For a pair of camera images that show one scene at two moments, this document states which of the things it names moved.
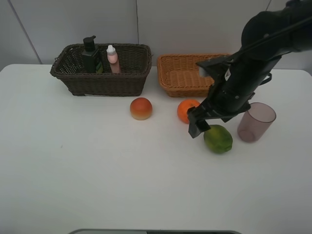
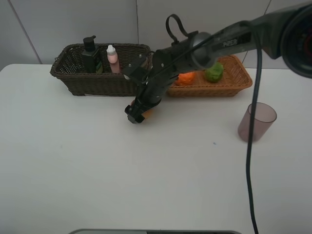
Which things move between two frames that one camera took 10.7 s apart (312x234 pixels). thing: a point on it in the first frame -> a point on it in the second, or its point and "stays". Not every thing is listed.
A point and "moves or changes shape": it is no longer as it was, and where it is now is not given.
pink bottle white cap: (113, 59) stays
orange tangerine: (183, 107) -> (186, 78)
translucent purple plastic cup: (255, 123) stays
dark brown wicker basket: (135, 62) stays
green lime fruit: (218, 139) moves or changes shape
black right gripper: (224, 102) -> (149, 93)
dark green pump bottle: (90, 58) stays
